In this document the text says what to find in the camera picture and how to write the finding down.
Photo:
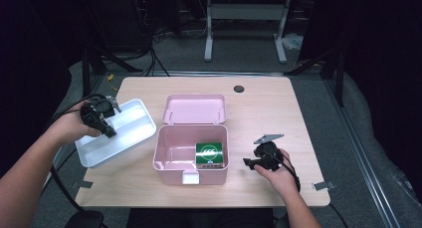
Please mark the person's left hand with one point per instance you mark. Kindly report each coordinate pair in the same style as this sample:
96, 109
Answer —
71, 126

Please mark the black tripod stand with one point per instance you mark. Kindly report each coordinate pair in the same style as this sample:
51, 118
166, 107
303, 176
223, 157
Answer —
339, 78
86, 72

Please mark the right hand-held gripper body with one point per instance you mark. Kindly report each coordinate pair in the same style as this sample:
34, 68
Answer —
269, 155

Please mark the grey tape piece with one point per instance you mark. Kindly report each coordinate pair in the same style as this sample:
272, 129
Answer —
323, 185
83, 184

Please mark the white divided tray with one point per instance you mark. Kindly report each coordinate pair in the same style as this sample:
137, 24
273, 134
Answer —
132, 125

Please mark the grey metal stand frame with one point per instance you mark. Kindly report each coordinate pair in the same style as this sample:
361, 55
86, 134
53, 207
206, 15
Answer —
247, 12

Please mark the person's right hand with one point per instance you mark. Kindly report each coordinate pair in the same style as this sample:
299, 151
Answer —
282, 181

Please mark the green and white carton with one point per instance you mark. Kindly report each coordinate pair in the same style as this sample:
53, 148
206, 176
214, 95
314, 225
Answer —
209, 152

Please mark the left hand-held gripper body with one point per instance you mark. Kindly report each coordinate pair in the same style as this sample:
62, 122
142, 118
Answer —
98, 112

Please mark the dark rounded object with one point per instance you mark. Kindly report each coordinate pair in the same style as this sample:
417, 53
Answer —
84, 219

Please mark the white plastic bag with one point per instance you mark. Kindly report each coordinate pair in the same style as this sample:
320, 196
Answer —
293, 41

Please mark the aluminium floor rail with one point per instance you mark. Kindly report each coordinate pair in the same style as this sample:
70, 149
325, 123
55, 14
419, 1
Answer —
361, 155
59, 155

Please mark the pink storage box with lid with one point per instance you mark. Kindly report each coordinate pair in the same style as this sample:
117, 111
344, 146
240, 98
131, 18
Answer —
194, 108

